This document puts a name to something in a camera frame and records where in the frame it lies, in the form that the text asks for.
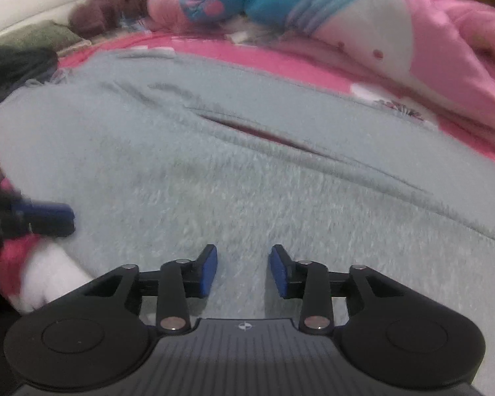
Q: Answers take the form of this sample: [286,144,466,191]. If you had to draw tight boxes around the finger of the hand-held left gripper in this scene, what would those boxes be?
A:
[0,187,76,252]

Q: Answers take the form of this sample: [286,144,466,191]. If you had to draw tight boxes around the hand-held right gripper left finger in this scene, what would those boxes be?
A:
[82,243,219,335]

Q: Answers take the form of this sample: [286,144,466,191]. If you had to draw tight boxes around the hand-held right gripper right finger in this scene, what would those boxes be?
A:
[268,243,402,336]

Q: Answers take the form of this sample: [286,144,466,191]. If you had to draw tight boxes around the grey sweatpants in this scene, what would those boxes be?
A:
[0,47,495,380]

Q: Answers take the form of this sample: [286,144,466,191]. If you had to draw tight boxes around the dark grey garment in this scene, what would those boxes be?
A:
[0,46,60,106]

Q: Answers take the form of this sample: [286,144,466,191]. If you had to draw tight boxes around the olive green cloth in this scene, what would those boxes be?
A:
[0,20,87,75]

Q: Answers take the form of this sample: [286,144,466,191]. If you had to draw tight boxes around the pink floral bed blanket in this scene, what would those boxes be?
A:
[0,29,495,310]

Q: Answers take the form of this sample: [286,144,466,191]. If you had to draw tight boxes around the blue and pink quilt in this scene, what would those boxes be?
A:
[146,0,495,133]

